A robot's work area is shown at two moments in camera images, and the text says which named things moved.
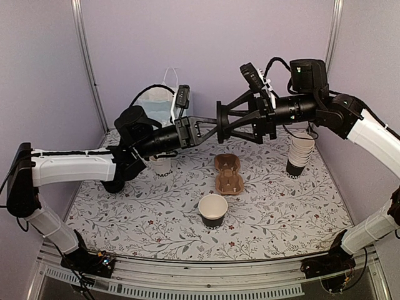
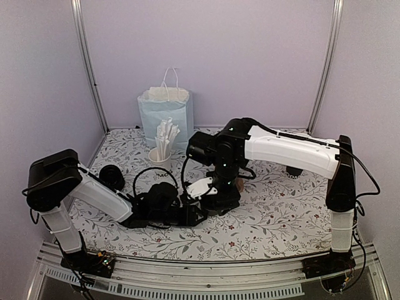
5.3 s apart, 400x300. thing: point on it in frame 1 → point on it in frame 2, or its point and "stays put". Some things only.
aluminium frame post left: x=78 y=16 stays put
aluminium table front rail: x=204 y=280 stays put
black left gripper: x=186 y=134 → x=190 y=217
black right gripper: x=262 y=118 → x=225 y=203
